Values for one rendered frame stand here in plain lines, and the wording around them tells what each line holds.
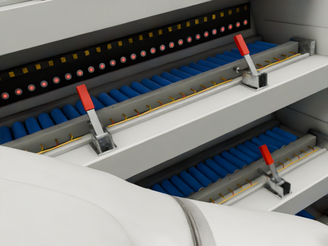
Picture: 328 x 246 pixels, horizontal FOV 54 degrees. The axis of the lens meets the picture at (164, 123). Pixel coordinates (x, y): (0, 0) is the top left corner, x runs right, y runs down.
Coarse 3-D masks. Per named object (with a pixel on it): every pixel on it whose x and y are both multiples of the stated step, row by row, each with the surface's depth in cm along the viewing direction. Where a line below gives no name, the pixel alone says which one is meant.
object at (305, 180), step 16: (288, 112) 74; (240, 128) 71; (288, 128) 75; (304, 128) 71; (320, 128) 67; (208, 144) 68; (320, 144) 66; (176, 160) 65; (288, 160) 65; (320, 160) 63; (144, 176) 63; (288, 176) 61; (304, 176) 60; (320, 176) 59; (256, 192) 58; (304, 192) 57; (320, 192) 60; (256, 208) 55; (272, 208) 54; (288, 208) 56
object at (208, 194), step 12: (288, 144) 65; (300, 144) 65; (312, 144) 67; (276, 156) 63; (288, 156) 64; (252, 168) 60; (264, 168) 62; (228, 180) 59; (240, 180) 59; (204, 192) 57; (216, 192) 57; (228, 192) 59; (240, 192) 58
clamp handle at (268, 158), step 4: (264, 144) 57; (260, 148) 57; (264, 148) 57; (264, 152) 57; (268, 152) 57; (264, 156) 57; (268, 156) 57; (268, 160) 57; (272, 160) 57; (268, 164) 57; (272, 164) 57; (272, 168) 57; (272, 172) 57; (276, 172) 57; (276, 176) 57; (272, 180) 58; (276, 180) 56; (280, 180) 57
